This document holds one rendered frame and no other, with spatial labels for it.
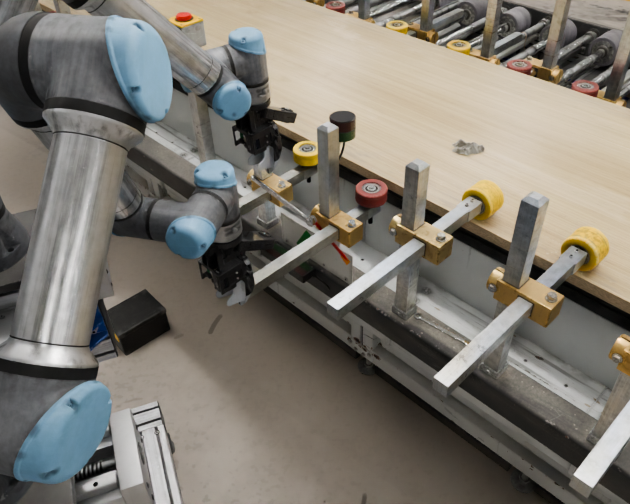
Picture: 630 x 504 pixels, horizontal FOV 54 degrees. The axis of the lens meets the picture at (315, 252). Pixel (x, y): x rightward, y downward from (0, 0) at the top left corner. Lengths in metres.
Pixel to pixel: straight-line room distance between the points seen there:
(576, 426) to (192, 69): 1.02
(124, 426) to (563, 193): 1.13
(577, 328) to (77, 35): 1.18
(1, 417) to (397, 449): 1.55
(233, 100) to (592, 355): 0.97
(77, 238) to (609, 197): 1.26
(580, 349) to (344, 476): 0.87
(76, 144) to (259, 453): 1.52
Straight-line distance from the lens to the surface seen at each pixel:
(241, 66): 1.37
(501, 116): 1.92
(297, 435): 2.14
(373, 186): 1.55
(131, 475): 0.97
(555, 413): 1.41
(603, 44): 2.67
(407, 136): 1.78
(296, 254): 1.43
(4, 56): 0.83
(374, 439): 2.13
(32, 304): 0.75
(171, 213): 1.10
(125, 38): 0.76
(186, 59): 1.19
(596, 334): 1.51
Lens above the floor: 1.80
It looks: 41 degrees down
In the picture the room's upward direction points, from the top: 2 degrees counter-clockwise
